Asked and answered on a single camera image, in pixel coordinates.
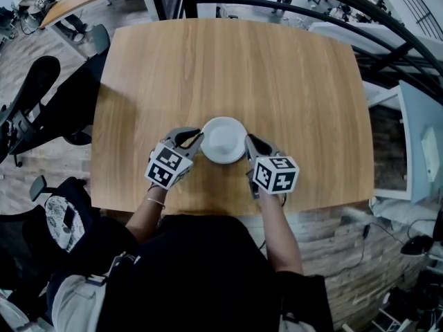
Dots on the light blue side table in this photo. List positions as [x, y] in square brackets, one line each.
[415, 116]

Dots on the grey chair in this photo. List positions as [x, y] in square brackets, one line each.
[99, 40]

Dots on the white round plate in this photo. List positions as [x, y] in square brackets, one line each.
[223, 140]

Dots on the person's black shirt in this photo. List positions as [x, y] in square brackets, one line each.
[207, 278]

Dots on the person's grey garment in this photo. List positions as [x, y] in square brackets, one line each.
[76, 306]

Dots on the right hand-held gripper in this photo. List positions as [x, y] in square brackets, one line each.
[277, 175]

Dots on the black metal railing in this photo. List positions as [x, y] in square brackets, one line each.
[346, 16]

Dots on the black mesh armchair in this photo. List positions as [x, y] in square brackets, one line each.
[20, 240]

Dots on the black office chair with headrest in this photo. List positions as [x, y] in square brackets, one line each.
[69, 109]

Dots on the smartphone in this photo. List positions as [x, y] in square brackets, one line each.
[69, 217]

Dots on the wooden table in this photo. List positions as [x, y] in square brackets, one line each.
[235, 71]

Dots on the patterned seat cushion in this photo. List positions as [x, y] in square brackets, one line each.
[57, 227]

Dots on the person's right forearm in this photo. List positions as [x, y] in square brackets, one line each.
[282, 237]

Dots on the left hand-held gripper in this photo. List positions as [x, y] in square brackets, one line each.
[166, 166]

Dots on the person's left forearm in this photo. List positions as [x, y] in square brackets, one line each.
[145, 216]

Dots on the black power adapter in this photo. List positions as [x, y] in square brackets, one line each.
[366, 230]

